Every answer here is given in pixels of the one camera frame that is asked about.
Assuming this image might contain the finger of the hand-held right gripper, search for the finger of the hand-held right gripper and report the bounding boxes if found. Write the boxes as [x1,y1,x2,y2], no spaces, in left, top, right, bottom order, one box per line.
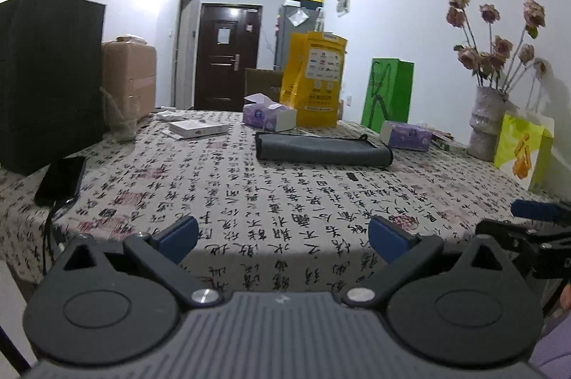
[511,198,571,224]
[475,219,571,279]

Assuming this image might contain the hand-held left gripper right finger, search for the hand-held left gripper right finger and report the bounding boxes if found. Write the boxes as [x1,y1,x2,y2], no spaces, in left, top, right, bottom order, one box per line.
[343,215,509,309]

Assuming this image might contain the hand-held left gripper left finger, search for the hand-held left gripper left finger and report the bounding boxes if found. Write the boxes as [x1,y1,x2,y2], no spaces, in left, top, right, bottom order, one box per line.
[57,216,222,309]

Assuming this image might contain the grey towel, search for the grey towel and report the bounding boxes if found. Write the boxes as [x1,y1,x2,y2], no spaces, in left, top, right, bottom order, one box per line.
[255,131,394,167]

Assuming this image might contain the lime green gift bag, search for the lime green gift bag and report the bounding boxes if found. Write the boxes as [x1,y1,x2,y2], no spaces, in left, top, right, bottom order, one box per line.
[493,62,556,192]

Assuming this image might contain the grey textured vase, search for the grey textured vase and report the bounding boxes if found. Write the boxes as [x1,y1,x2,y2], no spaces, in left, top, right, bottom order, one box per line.
[468,86,509,162]

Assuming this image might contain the calligraphy print tablecloth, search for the calligraphy print tablecloth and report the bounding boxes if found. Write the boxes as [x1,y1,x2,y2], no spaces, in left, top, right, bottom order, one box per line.
[0,109,571,295]

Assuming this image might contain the purple tissue box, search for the purple tissue box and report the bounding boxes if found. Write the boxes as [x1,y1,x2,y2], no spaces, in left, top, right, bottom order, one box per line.
[380,121,433,152]
[242,92,297,133]

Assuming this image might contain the small flat packet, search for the small flat packet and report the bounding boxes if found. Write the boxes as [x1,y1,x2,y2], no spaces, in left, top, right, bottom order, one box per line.
[430,129,469,152]

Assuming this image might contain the person's purple clothing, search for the person's purple clothing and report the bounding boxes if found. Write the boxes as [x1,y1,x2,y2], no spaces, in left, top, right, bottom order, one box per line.
[531,310,571,379]

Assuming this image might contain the flat white box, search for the flat white box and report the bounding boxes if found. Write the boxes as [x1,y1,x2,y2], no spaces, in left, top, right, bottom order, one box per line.
[168,119,229,140]

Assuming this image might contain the white packet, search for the white packet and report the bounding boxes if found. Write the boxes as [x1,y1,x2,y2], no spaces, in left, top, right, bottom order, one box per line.
[155,107,192,122]

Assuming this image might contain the glass jar with twine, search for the glass jar with twine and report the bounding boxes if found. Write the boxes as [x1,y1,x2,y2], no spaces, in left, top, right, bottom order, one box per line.
[102,87,139,141]

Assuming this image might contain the black smartphone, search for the black smartphone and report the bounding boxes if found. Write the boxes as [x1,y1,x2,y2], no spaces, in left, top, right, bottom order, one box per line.
[35,156,87,208]

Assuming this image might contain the green paper bag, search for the green paper bag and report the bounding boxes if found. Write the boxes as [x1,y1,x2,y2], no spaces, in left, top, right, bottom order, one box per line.
[360,58,415,133]

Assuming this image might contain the dried pink flowers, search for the dried pink flowers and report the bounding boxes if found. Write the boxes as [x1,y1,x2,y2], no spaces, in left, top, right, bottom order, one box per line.
[446,0,547,94]

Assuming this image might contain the yellow printed bag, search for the yellow printed bag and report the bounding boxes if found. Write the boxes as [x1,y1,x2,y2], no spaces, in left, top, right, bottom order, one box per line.
[280,31,349,128]

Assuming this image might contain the small brown cardboard box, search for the small brown cardboard box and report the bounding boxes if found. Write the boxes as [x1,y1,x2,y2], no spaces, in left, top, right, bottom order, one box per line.
[244,68,284,103]

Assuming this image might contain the large cardboard box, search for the large cardboard box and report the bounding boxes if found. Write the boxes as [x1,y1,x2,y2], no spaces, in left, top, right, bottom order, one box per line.
[102,35,158,121]

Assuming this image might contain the dark brown door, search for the dark brown door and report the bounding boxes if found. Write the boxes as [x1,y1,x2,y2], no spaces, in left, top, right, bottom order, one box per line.
[194,3,264,112]

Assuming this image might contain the black paper bag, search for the black paper bag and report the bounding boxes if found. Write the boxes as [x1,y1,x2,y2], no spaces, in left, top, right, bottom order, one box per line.
[0,0,108,175]

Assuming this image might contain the grey refrigerator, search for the grey refrigerator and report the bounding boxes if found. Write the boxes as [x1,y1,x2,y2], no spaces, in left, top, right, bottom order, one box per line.
[274,3,324,72]

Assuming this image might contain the black cable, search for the black cable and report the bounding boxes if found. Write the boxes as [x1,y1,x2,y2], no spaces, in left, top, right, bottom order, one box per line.
[44,196,76,275]

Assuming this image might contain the side door frame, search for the side door frame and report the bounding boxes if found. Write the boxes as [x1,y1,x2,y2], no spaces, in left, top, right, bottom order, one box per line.
[172,0,196,111]

